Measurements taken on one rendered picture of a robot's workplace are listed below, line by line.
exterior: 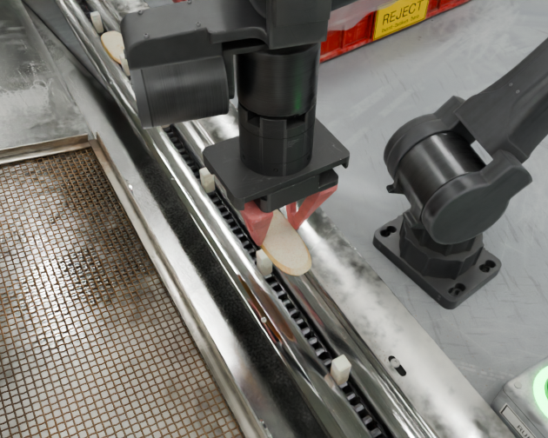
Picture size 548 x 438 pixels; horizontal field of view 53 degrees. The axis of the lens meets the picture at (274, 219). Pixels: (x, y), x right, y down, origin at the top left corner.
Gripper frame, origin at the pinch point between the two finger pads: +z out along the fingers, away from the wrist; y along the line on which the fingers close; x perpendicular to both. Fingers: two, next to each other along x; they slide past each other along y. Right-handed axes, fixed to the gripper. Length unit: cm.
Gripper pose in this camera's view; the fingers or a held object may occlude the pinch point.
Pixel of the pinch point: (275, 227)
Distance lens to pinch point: 50.3
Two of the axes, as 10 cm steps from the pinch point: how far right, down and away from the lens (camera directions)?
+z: -0.1, 6.6, 7.5
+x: 4.9, 6.5, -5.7
